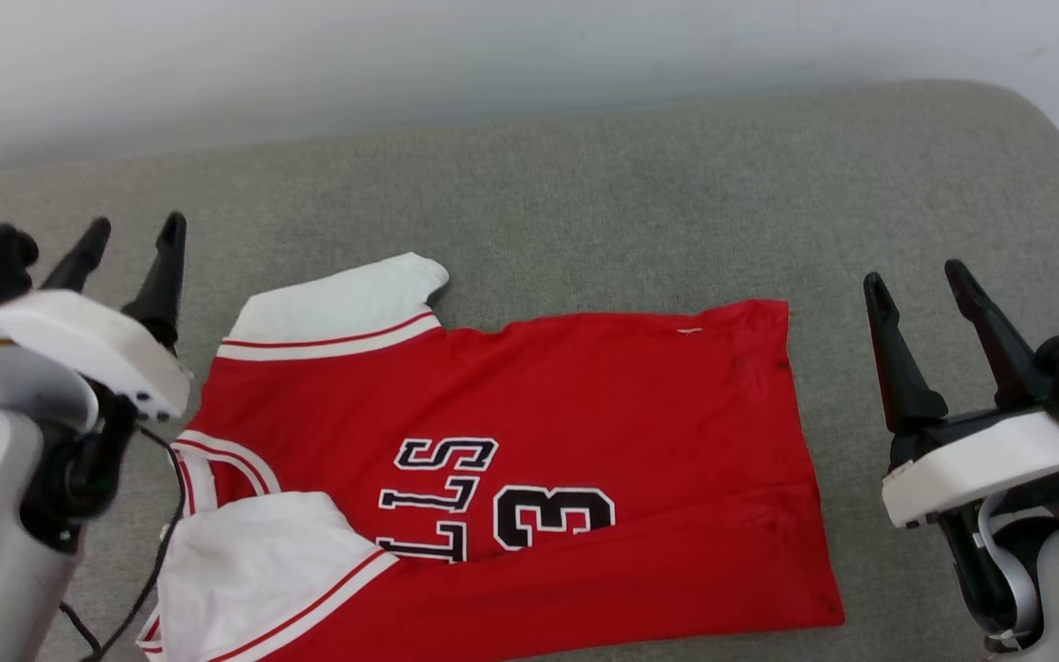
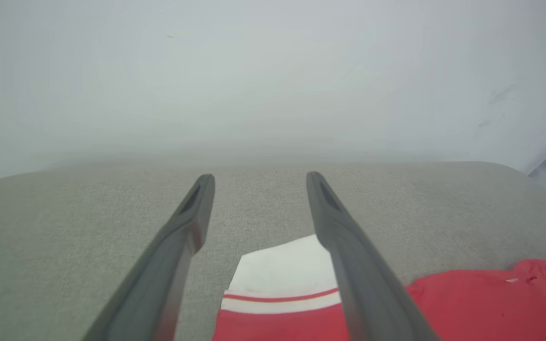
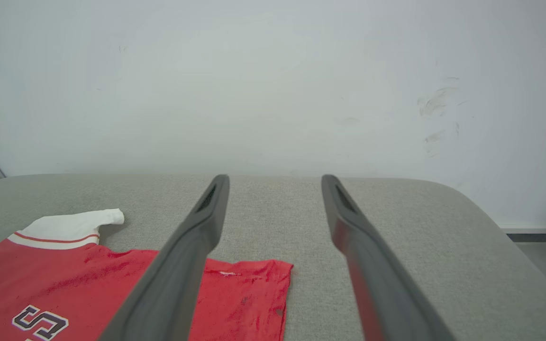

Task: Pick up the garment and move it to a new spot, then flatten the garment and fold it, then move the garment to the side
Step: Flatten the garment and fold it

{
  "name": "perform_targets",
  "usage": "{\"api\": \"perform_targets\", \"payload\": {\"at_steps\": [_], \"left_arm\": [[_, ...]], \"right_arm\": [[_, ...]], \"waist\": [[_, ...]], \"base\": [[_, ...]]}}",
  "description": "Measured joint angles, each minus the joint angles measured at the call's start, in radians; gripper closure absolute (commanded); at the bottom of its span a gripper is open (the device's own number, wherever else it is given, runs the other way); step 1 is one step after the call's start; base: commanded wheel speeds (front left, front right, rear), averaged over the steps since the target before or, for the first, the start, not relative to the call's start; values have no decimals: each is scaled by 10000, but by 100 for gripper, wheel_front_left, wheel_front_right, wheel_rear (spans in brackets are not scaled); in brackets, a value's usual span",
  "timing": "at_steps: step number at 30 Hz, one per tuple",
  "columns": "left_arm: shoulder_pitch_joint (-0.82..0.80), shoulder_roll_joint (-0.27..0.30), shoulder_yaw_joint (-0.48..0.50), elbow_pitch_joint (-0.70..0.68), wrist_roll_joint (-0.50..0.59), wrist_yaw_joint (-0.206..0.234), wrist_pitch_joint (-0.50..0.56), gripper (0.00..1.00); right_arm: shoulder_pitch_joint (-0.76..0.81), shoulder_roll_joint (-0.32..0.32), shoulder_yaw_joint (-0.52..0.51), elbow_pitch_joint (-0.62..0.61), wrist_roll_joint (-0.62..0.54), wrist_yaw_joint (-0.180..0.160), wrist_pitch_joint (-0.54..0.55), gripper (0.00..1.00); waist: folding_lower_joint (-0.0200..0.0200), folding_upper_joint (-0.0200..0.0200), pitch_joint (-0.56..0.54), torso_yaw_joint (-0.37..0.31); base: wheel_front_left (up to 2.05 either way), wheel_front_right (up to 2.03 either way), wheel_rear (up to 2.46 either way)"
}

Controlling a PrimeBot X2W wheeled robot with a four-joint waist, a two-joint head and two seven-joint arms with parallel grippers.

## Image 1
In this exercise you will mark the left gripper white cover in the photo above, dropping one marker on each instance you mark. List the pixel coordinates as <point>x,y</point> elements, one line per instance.
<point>79,331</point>

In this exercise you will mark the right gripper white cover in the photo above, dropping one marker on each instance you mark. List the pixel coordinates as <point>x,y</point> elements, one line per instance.
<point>980,460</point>

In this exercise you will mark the red white basketball jersey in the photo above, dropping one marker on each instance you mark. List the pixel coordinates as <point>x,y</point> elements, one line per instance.
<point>631,414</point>

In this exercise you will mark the grey fabric sofa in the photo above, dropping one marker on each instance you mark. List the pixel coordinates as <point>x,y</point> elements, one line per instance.
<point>585,202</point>

